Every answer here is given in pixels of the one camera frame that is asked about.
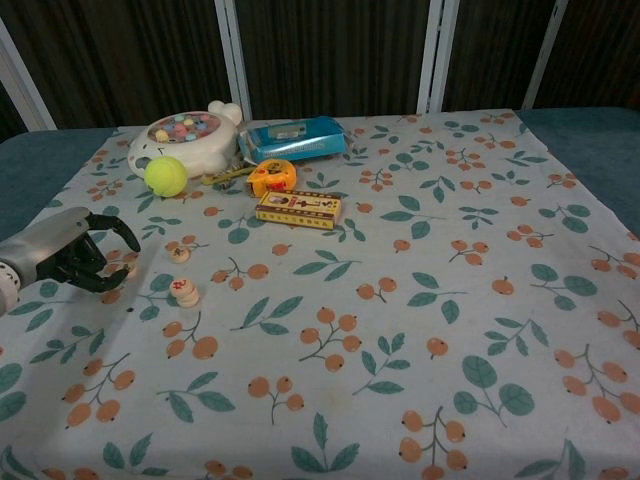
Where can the white partition frame post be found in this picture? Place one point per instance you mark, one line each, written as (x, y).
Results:
(25, 85)
(235, 60)
(435, 55)
(545, 55)

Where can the floral leaf fruit tablecloth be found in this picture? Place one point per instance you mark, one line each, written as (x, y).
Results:
(350, 280)

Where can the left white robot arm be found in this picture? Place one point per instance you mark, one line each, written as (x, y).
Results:
(6, 290)

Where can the teal padded table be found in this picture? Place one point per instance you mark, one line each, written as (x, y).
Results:
(30, 165)

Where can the dark ribbed partition panel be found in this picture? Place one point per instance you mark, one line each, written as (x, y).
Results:
(125, 55)
(330, 55)
(600, 50)
(495, 50)

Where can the wooden red-character chess piece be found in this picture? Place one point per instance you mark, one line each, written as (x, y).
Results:
(189, 295)
(181, 286)

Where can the yellow green key bunch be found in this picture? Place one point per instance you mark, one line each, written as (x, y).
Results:
(225, 176)

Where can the yellow red chess box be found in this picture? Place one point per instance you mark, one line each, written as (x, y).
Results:
(300, 210)

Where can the white fishing game toy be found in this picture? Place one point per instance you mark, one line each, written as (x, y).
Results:
(200, 145)

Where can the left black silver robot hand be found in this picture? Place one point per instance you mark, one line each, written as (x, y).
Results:
(50, 245)

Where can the blue cardboard box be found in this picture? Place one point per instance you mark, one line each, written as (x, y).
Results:
(300, 142)

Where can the yellow tennis ball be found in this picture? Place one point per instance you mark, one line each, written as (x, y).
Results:
(166, 176)

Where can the orange tape measure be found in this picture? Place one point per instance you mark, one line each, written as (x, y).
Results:
(274, 177)

